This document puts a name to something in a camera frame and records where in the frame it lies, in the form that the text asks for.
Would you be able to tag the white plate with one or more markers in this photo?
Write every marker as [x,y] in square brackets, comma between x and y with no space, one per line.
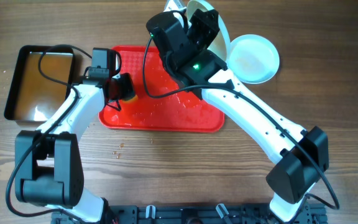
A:
[221,44]
[253,59]

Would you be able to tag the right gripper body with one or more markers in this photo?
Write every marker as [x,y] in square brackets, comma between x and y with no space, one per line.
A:
[201,33]

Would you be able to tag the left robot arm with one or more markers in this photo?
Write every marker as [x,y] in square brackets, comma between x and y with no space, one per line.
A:
[48,169]

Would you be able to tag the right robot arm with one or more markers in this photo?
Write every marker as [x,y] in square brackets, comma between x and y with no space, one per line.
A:
[300,156]

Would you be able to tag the white plate top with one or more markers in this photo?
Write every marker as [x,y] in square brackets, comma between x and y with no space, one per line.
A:
[253,59]

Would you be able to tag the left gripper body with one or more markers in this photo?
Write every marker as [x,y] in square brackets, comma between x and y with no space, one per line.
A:
[123,87]

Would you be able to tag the orange green sponge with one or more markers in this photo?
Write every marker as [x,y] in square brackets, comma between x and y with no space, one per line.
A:
[131,100]

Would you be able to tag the black water basin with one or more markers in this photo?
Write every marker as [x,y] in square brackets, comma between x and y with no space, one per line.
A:
[31,96]

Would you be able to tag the red plastic tray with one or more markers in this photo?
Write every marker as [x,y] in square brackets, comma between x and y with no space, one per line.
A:
[180,112]

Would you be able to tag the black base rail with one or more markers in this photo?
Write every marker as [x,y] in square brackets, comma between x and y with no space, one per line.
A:
[246,214]

